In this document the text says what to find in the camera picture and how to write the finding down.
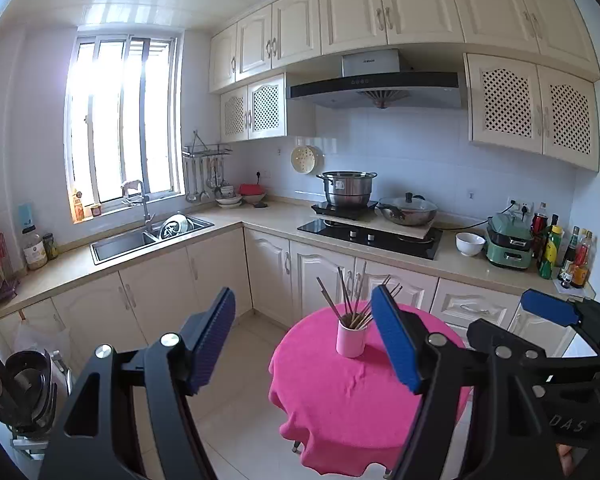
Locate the cream lower kitchen cabinets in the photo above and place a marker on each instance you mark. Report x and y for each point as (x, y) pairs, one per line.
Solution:
(155, 285)

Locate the bundle of wooden chopsticks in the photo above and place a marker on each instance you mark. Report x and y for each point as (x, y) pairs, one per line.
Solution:
(352, 321)

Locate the steel stock pot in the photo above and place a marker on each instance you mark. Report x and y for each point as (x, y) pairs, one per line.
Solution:
(347, 190)

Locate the hanging utensil rack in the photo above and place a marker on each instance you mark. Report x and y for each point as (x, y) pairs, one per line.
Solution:
(205, 160)

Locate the orange windowsill bottle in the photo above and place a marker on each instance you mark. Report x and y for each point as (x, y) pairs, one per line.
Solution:
(78, 207)

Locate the white bowl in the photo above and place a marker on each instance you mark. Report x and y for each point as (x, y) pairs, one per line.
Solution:
(470, 245)

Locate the small dark jar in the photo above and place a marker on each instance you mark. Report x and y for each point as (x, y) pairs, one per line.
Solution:
(51, 247)

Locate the steel wok with lid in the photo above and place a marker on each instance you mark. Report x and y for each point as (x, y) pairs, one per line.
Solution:
(410, 210)

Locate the kitchen window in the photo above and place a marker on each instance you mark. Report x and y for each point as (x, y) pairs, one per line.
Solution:
(125, 120)

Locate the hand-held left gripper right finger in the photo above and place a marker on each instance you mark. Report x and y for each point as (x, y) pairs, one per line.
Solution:
(395, 340)

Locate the black induction cooker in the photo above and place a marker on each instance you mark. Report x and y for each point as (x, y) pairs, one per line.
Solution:
(325, 208)

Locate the black kitchen appliance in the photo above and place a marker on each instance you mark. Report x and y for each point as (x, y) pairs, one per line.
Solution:
(25, 390)

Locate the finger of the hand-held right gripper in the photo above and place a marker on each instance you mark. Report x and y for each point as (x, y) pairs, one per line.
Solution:
(485, 332)
(550, 306)

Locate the cream upper kitchen cabinets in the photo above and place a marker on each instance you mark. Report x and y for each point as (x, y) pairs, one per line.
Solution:
(405, 5)

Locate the black range hood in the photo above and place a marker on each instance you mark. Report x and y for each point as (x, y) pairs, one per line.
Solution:
(375, 87)

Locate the chrome sink faucet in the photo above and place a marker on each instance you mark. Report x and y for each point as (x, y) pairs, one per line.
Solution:
(142, 205)

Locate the pink cup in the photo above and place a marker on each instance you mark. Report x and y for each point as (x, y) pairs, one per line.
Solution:
(350, 342)

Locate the wall power socket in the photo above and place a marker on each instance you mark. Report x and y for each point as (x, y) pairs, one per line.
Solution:
(522, 206)

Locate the green electric cooker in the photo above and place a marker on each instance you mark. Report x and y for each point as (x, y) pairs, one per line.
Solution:
(507, 247)

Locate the cream hanging steamer tray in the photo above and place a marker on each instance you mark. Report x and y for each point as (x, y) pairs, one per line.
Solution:
(305, 160)

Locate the beige kitchen countertop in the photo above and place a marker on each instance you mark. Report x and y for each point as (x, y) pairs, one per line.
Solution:
(260, 217)

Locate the red bowl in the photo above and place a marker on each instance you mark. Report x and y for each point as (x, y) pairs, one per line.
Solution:
(252, 191)

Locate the white dish in sink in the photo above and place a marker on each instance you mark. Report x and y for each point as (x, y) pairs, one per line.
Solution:
(172, 227)

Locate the steel sink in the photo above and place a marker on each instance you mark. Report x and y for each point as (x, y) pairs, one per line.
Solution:
(125, 245)

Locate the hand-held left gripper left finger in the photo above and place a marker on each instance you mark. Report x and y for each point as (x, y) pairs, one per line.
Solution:
(212, 340)

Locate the large clear jar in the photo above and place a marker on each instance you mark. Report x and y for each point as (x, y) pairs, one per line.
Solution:
(35, 252)

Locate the person's right hand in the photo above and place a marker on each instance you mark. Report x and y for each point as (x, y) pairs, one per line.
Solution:
(570, 462)

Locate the group of condiment bottles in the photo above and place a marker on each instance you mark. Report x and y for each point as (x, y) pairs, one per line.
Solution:
(555, 250)

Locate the small windowsill jar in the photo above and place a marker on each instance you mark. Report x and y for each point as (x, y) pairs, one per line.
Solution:
(96, 211)

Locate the black gas hob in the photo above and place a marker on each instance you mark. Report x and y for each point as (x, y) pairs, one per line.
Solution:
(380, 240)

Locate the cream kitchen cabinets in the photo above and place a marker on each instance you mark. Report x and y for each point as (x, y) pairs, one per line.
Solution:
(405, 5)
(155, 285)

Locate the round table, pink cloth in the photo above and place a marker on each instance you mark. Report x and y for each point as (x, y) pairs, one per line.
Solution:
(340, 395)

